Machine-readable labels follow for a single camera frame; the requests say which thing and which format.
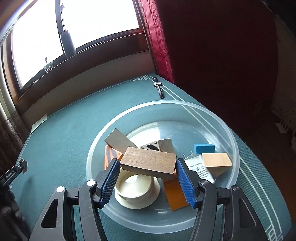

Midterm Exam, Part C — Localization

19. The dark cylindrical bottle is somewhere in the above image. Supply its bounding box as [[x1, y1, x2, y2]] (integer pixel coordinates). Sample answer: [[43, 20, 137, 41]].
[[59, 30, 77, 56]]

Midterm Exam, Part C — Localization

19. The white striped wedge block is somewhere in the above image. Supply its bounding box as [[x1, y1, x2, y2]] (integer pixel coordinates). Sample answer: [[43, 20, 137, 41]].
[[140, 138, 176, 153]]

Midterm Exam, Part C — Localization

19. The white slatted object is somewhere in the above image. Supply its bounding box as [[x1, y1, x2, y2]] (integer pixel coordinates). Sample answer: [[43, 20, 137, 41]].
[[275, 120, 292, 134]]

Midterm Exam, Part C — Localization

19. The beige patterned curtain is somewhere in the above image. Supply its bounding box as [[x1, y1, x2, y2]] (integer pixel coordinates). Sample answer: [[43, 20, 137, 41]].
[[0, 88, 30, 153]]

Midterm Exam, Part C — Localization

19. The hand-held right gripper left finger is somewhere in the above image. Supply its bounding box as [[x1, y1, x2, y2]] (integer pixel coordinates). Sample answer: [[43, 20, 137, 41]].
[[29, 158, 121, 241]]

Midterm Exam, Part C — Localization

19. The window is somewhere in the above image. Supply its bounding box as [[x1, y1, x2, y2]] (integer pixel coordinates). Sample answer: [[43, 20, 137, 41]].
[[10, 0, 141, 90]]

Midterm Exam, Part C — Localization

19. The white paper card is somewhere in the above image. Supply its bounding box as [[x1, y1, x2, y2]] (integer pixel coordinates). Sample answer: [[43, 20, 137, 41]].
[[31, 113, 48, 133]]

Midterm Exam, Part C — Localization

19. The white USB charger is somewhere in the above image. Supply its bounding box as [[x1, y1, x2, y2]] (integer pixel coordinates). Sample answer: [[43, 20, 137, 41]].
[[183, 151, 215, 184]]

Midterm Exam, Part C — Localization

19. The clear plastic bowl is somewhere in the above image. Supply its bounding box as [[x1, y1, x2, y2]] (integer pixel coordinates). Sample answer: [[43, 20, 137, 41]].
[[86, 100, 238, 233]]

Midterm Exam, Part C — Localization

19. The pale wooden wedge block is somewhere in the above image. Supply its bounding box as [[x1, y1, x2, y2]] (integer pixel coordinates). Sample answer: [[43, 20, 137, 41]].
[[201, 152, 233, 179]]

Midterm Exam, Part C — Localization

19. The cream plastic screw cap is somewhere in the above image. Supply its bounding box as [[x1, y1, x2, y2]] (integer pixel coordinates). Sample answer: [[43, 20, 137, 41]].
[[114, 173, 161, 209]]

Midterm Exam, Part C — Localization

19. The red quilted curtain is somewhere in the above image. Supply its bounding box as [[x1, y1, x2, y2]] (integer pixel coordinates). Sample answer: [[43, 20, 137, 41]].
[[136, 0, 174, 82]]

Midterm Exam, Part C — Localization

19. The brown wooden block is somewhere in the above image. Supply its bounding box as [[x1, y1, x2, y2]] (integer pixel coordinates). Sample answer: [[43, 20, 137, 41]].
[[120, 146, 177, 181]]

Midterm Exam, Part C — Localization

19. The blue wedge block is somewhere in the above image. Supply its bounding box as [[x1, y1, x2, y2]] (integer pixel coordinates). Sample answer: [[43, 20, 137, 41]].
[[193, 143, 215, 154]]

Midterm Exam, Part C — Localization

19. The person's left hand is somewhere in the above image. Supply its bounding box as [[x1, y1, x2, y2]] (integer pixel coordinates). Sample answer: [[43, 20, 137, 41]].
[[0, 186, 26, 241]]

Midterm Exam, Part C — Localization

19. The small orange striped wedge block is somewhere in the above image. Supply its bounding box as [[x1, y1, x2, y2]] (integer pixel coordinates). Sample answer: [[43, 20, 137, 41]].
[[104, 145, 124, 171]]

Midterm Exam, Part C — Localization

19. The black strap wristwatch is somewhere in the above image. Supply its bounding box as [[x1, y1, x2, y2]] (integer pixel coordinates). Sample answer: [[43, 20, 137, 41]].
[[152, 76, 164, 99]]

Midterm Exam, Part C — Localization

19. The grey-brown wooden wedge block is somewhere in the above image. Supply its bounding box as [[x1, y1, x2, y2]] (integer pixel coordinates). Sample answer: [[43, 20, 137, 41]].
[[105, 128, 139, 153]]

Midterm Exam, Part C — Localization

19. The green table mat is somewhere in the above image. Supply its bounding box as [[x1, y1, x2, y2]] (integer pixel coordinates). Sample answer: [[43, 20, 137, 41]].
[[9, 74, 292, 241]]

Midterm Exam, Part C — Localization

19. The large orange wedge block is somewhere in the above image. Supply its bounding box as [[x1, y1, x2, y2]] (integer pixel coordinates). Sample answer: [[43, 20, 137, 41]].
[[162, 178, 190, 210]]

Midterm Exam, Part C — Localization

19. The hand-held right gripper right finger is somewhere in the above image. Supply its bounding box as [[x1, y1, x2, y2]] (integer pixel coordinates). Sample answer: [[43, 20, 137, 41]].
[[175, 158, 265, 241]]

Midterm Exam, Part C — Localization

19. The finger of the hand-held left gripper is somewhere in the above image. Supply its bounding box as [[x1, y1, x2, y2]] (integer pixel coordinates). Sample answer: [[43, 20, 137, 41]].
[[13, 160, 28, 174]]

